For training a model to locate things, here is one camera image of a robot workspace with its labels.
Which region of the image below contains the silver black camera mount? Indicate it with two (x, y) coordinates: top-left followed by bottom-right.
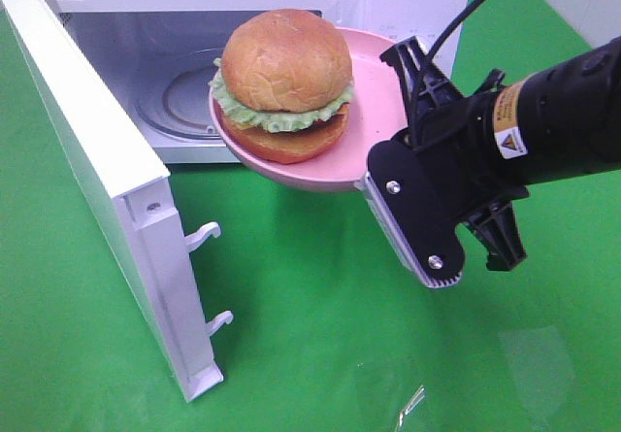
(358, 140), (465, 289)

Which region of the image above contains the white microwave oven body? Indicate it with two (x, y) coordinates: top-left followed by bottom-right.
(45, 0), (467, 164)

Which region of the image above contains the toy burger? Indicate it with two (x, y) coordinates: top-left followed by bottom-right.
(209, 9), (354, 164)

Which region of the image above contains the glass microwave turntable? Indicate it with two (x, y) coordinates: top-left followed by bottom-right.
(133, 48), (223, 141)

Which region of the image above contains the pink round plate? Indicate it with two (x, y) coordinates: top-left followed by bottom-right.
(208, 27), (408, 192)

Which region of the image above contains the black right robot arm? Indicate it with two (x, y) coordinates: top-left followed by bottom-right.
(368, 39), (620, 281)

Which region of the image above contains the white microwave door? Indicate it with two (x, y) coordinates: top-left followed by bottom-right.
(1, 0), (233, 401)

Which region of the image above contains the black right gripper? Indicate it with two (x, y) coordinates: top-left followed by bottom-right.
(379, 36), (528, 272)

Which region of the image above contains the green table mat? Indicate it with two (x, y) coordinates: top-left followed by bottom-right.
(1, 21), (620, 431)

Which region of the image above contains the clear tape piece centre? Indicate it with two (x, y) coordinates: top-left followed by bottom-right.
(354, 357), (434, 431)

